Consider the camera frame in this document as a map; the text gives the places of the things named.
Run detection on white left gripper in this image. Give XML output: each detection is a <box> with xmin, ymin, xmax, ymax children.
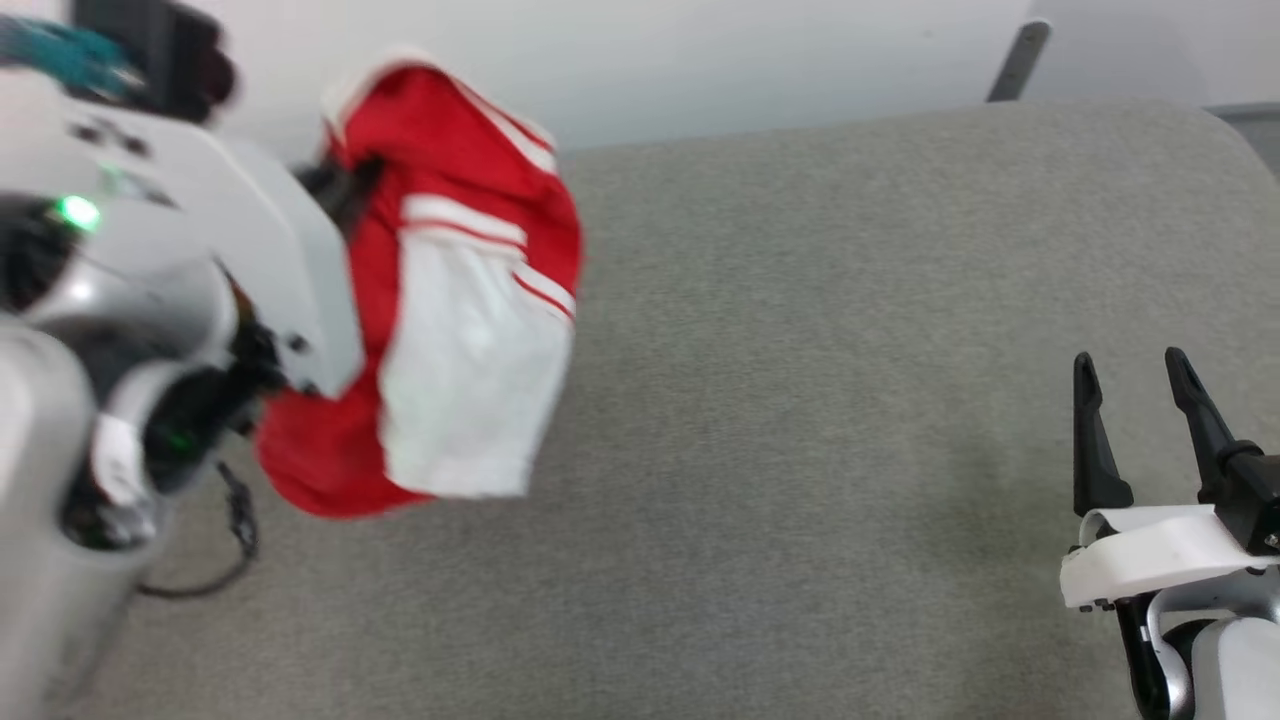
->
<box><xmin>0</xmin><ymin>70</ymin><xmax>387</xmax><ymax>401</ymax></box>

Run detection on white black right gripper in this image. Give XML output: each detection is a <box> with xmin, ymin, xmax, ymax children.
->
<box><xmin>1058</xmin><ymin>347</ymin><xmax>1280</xmax><ymax>613</ymax></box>

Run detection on red and white jersey garment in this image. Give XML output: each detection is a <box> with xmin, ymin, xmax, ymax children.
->
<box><xmin>255</xmin><ymin>50</ymin><xmax>586</xmax><ymax>519</ymax></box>

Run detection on grey metal bar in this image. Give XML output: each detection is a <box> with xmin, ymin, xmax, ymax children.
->
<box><xmin>986</xmin><ymin>18</ymin><xmax>1053</xmax><ymax>104</ymax></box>

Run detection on teal cable bundle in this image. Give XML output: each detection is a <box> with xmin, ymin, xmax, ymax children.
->
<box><xmin>0</xmin><ymin>18</ymin><xmax>146</xmax><ymax>99</ymax></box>

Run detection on thin black cable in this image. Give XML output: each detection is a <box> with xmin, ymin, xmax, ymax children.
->
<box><xmin>138</xmin><ymin>460</ymin><xmax>263</xmax><ymax>601</ymax></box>

